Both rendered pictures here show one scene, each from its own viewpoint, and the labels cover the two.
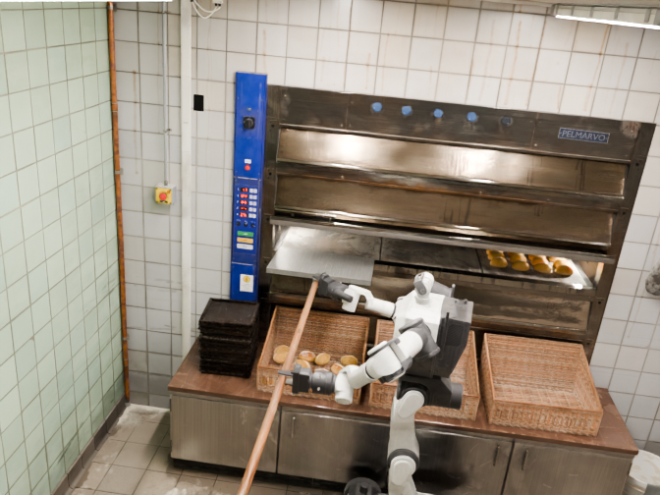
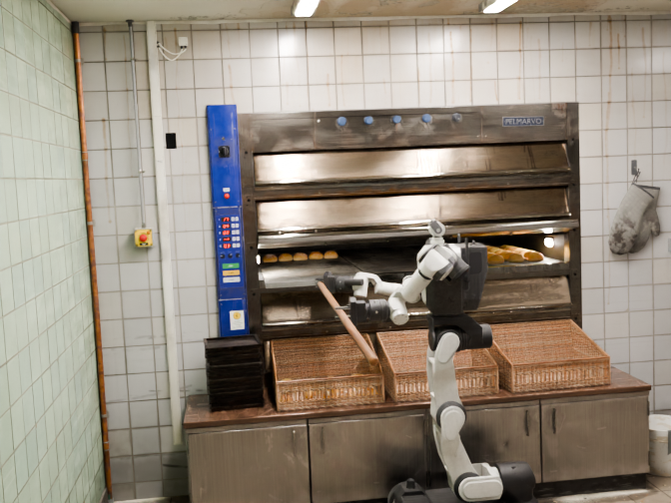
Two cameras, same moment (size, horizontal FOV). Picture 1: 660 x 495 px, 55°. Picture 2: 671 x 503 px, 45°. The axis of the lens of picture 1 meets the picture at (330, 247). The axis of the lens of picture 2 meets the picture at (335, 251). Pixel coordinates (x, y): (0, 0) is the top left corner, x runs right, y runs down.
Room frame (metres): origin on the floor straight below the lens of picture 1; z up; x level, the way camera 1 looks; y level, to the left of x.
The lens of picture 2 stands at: (-1.14, 0.79, 1.75)
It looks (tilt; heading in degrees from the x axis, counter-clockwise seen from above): 5 degrees down; 348
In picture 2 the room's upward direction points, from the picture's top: 3 degrees counter-clockwise
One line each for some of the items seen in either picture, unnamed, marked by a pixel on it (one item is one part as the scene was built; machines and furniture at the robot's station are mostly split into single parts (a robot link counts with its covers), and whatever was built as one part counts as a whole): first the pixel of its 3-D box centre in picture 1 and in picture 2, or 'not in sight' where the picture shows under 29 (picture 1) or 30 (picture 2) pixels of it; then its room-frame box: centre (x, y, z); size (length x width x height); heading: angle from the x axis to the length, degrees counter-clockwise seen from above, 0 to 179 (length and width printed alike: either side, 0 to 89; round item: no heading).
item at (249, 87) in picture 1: (276, 213); (232, 280); (4.23, 0.40, 1.07); 1.93 x 0.16 x 2.15; 176
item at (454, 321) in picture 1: (431, 333); (451, 274); (2.35, -0.46, 1.27); 0.34 x 0.30 x 0.36; 167
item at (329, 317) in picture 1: (315, 352); (325, 369); (3.01, 0.03, 0.72); 0.56 x 0.49 x 0.28; 85
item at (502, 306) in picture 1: (427, 296); (418, 299); (3.22, -0.57, 1.02); 1.79 x 0.11 x 0.19; 86
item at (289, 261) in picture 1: (322, 262); (315, 277); (3.15, 0.03, 1.19); 0.55 x 0.36 x 0.03; 85
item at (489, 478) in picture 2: not in sight; (475, 482); (2.34, -0.54, 0.28); 0.21 x 0.20 x 0.13; 85
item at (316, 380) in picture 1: (308, 380); (364, 310); (2.03, 0.03, 1.19); 0.12 x 0.10 x 0.13; 85
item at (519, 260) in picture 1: (523, 248); (491, 253); (3.62, -1.19, 1.21); 0.61 x 0.48 x 0.06; 176
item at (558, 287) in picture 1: (430, 271); (416, 274); (3.25, -0.58, 1.16); 1.80 x 0.06 x 0.04; 86
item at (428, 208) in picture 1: (441, 208); (415, 209); (3.22, -0.57, 1.54); 1.79 x 0.11 x 0.19; 86
